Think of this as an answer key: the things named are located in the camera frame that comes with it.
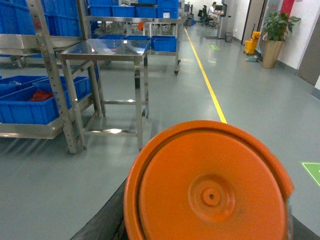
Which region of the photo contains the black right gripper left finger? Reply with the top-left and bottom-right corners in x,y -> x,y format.
72,181 -> 127,240

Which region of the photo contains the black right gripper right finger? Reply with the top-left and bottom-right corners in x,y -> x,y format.
292,216 -> 320,240

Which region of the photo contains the orange cylindrical cap 4680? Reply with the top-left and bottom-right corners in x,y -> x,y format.
123,120 -> 294,240

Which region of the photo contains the steel shelf rack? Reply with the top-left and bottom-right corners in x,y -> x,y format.
0,0 -> 106,155

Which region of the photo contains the steel table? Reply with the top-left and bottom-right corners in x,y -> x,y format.
58,38 -> 149,150

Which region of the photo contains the blue bin with red item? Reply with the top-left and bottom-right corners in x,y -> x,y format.
0,76 -> 92,125

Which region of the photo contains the yellow mop bucket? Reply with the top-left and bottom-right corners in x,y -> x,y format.
244,31 -> 260,55

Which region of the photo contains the green potted plant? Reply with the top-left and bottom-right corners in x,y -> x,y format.
261,12 -> 301,69

